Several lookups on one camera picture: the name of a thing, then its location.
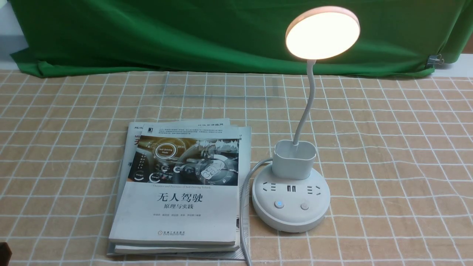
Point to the green backdrop cloth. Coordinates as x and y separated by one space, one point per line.
87 37

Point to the checkered beige tablecloth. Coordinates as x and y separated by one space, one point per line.
396 154

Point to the metal binder clip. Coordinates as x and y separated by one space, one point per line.
434 60

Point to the white desk lamp with base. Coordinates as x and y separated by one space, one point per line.
289 194

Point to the dark object at corner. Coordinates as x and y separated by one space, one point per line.
5 254

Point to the top self-driving book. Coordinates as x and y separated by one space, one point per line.
182 188

